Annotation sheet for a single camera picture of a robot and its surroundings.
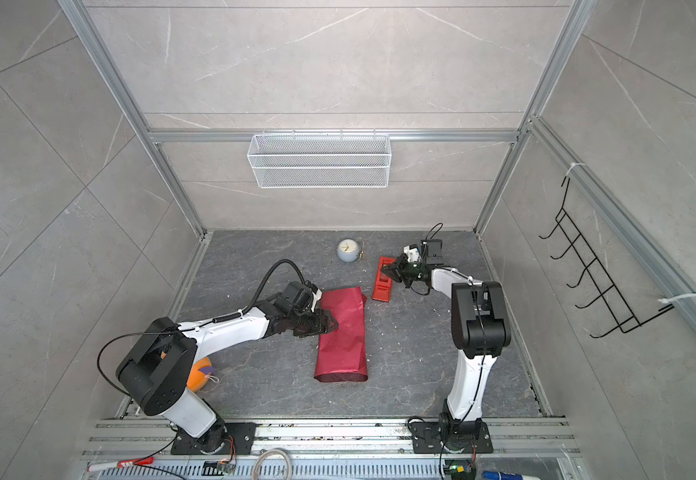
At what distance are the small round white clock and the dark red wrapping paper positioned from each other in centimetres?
22

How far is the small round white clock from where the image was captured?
1.12 m

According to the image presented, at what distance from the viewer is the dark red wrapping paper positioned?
0.79 m
